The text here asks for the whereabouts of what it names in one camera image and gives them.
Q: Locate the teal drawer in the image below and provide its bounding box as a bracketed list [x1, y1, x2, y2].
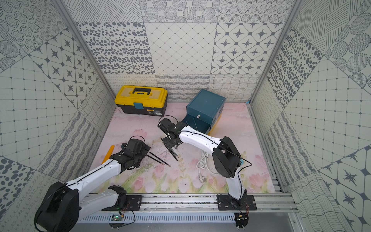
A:
[182, 114, 211, 135]

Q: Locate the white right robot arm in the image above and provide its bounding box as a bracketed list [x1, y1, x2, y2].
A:
[157, 118, 245, 201]

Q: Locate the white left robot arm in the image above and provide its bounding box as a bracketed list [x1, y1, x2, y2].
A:
[34, 139, 151, 232]

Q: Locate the teal drawer cabinet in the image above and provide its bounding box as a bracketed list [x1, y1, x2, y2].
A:
[186, 89, 226, 126]

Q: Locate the yellow bottom drawer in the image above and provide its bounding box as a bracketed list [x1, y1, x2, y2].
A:
[208, 114, 222, 135]

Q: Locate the black pencil plain end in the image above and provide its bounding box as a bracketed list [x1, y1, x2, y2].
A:
[161, 137, 178, 161]

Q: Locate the black pencil left pair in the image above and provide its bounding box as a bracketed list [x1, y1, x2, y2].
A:
[146, 155, 165, 165]

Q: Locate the orange utility knife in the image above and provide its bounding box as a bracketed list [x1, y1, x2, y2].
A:
[102, 145, 115, 164]

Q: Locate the black pencil gold end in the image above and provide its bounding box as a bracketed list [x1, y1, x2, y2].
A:
[149, 152, 171, 167]

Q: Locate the yellow black plastic toolbox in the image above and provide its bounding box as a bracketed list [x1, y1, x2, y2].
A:
[115, 85, 168, 117]

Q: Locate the white power cable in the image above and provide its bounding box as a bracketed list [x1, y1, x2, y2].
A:
[196, 153, 221, 183]

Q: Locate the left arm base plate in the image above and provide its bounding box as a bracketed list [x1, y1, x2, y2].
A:
[123, 195, 143, 211]

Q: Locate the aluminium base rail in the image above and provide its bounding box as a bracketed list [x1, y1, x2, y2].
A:
[82, 193, 298, 224]

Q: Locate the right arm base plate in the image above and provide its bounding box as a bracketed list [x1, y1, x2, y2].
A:
[215, 194, 257, 211]

